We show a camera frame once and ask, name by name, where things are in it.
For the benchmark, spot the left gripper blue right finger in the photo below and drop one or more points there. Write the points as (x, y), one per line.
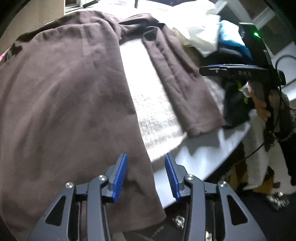
(212, 210)

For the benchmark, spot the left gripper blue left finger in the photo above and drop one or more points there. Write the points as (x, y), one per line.
(62, 219)

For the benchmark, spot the brown fleece garment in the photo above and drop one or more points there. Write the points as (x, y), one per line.
(67, 114)

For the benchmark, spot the person right hand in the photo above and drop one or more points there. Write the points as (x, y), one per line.
(266, 102)

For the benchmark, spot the blue garment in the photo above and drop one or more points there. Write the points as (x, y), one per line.
(230, 37)

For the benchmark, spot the black garment yellow print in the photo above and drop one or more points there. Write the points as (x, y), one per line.
(236, 109)

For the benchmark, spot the cream white garment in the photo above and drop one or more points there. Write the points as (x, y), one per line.
(195, 23)

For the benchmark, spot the plaid beige table cloth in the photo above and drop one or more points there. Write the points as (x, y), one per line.
(160, 129)

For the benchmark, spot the black inline cable switch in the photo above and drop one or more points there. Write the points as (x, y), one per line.
(90, 3)

